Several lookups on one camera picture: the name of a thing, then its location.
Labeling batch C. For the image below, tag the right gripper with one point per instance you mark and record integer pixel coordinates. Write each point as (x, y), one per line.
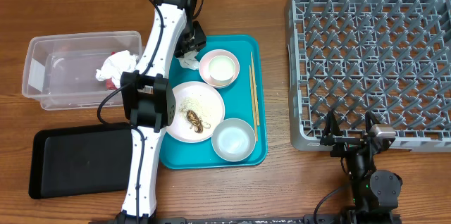
(344, 143)

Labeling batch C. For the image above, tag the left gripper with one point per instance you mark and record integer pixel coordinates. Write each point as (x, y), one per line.
(199, 41)

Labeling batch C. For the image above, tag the small white napkin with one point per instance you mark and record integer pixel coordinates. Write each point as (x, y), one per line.
(189, 60)

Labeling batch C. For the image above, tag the white cup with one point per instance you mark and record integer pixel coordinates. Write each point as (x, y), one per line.
(221, 70)

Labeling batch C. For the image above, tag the large white napkin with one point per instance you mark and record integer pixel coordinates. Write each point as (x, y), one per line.
(116, 64)

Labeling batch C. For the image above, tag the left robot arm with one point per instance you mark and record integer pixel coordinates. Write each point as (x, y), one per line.
(149, 101)

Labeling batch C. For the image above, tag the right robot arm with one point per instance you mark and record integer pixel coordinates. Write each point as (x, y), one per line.
(374, 192)

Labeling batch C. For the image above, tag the grey dishwasher rack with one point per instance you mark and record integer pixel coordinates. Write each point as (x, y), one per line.
(389, 57)

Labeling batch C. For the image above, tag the clear plastic waste bin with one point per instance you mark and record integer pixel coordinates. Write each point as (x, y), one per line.
(60, 70)

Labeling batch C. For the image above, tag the pink shallow bowl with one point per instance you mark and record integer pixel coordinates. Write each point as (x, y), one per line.
(204, 66)

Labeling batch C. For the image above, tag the wooden chopstick right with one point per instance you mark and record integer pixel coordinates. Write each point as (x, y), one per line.
(254, 88)

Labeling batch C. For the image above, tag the wooden chopstick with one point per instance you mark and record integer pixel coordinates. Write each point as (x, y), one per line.
(254, 112)
(254, 88)

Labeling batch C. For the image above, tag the wooden chopstick left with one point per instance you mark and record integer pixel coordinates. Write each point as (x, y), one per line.
(254, 112)

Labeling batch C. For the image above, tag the white dinner plate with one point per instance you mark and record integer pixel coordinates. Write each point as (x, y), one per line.
(210, 104)

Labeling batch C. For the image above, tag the brown food scrap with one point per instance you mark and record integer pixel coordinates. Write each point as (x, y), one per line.
(191, 114)

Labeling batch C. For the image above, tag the grey bowl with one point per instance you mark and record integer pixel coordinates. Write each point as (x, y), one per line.
(233, 140)

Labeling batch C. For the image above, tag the teal plastic serving tray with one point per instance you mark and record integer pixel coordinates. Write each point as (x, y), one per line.
(179, 155)

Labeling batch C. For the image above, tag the black rectangular tray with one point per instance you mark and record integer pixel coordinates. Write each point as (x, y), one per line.
(80, 160)

